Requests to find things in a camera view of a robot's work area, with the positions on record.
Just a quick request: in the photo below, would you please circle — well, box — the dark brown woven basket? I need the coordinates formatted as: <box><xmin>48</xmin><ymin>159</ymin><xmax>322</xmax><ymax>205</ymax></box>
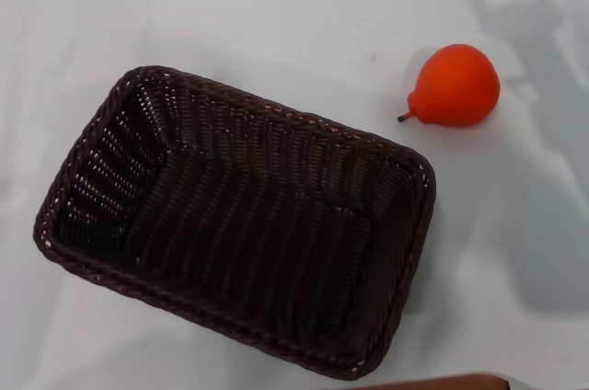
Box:
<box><xmin>31</xmin><ymin>64</ymin><xmax>437</xmax><ymax>381</ymax></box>

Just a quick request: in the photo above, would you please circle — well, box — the orange plastic pear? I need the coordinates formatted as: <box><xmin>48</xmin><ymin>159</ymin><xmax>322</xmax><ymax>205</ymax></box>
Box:
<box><xmin>396</xmin><ymin>43</ymin><xmax>502</xmax><ymax>127</ymax></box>

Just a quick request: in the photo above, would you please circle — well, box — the brown board edge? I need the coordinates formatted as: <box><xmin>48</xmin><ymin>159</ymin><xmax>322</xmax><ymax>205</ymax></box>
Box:
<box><xmin>367</xmin><ymin>373</ymin><xmax>512</xmax><ymax>390</ymax></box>

